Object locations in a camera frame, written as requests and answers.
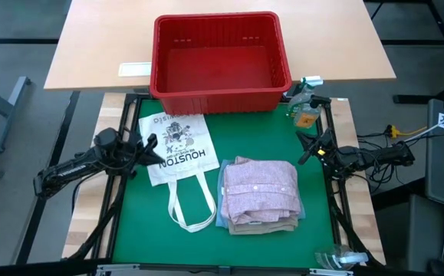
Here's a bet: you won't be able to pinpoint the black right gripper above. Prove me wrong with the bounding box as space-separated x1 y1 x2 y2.
295 129 340 166

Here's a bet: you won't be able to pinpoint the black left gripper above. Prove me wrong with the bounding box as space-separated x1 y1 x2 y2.
120 132 166 172

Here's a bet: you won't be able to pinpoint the white printed tote bag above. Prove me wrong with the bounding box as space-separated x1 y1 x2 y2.
138 111 221 234

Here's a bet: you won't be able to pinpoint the pink garment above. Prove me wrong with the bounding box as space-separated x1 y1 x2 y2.
221 156 302 225

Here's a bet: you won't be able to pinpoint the light blue denim jeans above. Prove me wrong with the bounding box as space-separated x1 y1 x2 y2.
215 159 306 228

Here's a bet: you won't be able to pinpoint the beige garment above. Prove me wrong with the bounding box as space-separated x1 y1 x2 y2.
228 214 299 235

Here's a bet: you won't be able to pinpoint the red plastic laundry basket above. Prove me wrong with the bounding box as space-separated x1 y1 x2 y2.
149 11 293 117

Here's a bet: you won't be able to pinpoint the spray bottle with orange label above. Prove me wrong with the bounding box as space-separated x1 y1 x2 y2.
287 75 332 130

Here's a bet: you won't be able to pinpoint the white rectangular card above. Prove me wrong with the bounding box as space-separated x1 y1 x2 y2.
117 61 153 78

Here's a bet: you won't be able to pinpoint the green table mat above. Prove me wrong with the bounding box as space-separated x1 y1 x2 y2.
112 98 337 269

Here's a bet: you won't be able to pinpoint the clear plastic spray bottle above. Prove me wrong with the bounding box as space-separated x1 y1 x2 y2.
314 245 370 270

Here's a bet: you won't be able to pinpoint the light wooden desk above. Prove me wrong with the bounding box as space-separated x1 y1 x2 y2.
44 0 397 92

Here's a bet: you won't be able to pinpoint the grey box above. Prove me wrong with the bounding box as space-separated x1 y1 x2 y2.
405 194 444 273

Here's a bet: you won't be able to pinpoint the grey metal table leg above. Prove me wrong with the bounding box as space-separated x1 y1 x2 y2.
0 75 33 179

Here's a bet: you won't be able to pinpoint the black computer mouse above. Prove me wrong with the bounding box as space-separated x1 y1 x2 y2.
426 259 444 276

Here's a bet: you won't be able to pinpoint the black metal rig frame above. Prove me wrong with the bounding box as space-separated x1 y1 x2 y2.
62 91 386 271

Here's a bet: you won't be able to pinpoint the black floor cable bundle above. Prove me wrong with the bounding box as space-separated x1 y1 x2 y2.
357 130 403 192

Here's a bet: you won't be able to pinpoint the black left arm base cable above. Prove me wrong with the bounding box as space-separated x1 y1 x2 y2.
71 168 106 215

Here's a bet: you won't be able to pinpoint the yellow power cord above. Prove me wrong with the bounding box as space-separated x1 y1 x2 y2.
387 123 430 140

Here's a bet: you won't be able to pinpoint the black desk base frame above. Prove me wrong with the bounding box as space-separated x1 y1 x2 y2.
392 0 444 105

